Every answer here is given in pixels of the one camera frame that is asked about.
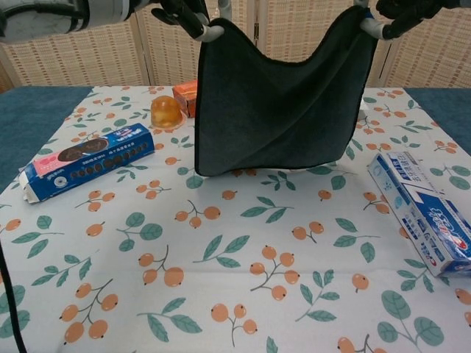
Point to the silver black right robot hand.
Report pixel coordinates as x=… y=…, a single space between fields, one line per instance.
x=401 y=14

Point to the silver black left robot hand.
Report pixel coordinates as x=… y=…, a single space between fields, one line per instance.
x=187 y=14

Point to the blue microfiber cloth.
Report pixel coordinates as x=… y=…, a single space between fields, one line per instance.
x=276 y=110

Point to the orange cracker box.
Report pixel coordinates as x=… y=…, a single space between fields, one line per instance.
x=185 y=97

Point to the orange jelly cup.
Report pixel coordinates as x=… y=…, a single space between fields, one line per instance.
x=166 y=110

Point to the bamboo folding screen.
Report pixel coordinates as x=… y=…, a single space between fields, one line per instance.
x=92 y=59

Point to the blue cookie box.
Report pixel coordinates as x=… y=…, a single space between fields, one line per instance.
x=92 y=162

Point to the blue white toothpaste box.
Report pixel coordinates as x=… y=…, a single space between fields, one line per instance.
x=423 y=206

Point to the teal table cover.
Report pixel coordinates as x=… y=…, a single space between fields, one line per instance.
x=22 y=117

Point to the floral fruit print tablecloth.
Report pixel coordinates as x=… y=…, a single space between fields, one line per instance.
x=221 y=257

